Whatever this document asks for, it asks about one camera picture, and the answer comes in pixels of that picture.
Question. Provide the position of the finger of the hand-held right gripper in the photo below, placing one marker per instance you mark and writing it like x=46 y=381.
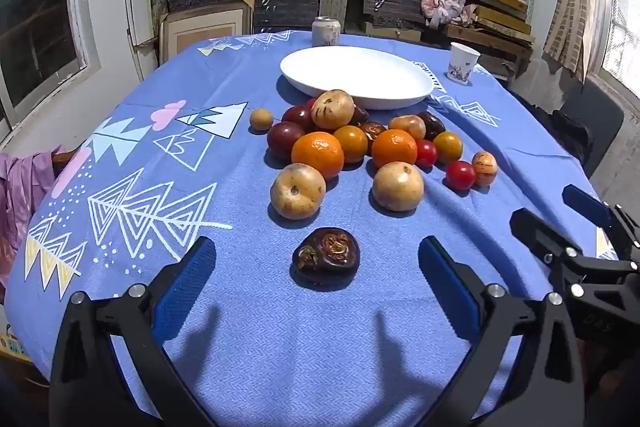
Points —
x=540 y=232
x=587 y=204

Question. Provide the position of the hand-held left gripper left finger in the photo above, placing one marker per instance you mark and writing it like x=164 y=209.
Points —
x=185 y=287

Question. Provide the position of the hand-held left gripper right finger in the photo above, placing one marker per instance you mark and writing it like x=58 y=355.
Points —
x=450 y=292

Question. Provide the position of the orange striped round fruit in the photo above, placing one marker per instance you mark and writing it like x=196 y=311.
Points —
x=484 y=168

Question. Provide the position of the tan striped round fruit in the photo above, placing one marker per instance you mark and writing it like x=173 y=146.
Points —
x=398 y=186

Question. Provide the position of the yellow green tomato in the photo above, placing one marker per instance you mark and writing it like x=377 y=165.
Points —
x=447 y=147

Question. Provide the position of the orange tangerine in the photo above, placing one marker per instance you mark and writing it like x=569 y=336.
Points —
x=394 y=148
x=317 y=153

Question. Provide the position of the tan oblong fruit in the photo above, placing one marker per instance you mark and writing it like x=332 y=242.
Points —
x=407 y=124

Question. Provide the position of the dark purple plum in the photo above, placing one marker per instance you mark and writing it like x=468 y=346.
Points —
x=297 y=116
x=282 y=139

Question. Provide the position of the orange yellow tomato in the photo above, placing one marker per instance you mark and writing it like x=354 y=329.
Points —
x=350 y=144

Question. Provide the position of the small tan longan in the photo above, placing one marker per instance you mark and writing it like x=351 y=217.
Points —
x=261 y=119

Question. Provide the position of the white oval plate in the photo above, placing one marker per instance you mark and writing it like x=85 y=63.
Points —
x=350 y=72

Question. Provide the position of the black chair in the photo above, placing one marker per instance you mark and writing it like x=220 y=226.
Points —
x=595 y=117

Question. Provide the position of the blue printed tablecloth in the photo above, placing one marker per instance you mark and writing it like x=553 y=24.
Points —
x=250 y=357

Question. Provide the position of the brown wooden chair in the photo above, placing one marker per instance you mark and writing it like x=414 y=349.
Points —
x=65 y=159

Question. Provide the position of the bright side window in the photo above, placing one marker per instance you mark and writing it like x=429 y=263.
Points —
x=622 y=32

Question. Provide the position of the white printed paper cup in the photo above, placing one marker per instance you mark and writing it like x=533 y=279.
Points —
x=462 y=62

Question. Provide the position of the pink purple cloth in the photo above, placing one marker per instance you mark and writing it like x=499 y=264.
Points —
x=25 y=187

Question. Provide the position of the pink plastic bag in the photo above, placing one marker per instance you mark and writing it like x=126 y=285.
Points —
x=445 y=7

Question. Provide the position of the stack of dark wooden boxes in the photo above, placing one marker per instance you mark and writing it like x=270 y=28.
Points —
x=395 y=4

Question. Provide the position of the white leaning board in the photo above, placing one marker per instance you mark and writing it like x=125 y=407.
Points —
x=137 y=7

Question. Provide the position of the white beverage can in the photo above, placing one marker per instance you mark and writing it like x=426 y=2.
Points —
x=326 y=32

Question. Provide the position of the stack of dark grey boxes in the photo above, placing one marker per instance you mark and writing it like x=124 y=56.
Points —
x=285 y=7

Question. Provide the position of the aluminium framed window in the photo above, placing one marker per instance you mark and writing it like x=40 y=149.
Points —
x=40 y=22

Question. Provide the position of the grey woven upright box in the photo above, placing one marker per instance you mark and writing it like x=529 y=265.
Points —
x=334 y=2

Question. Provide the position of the cardboard picture frame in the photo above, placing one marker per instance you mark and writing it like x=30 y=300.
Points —
x=200 y=29

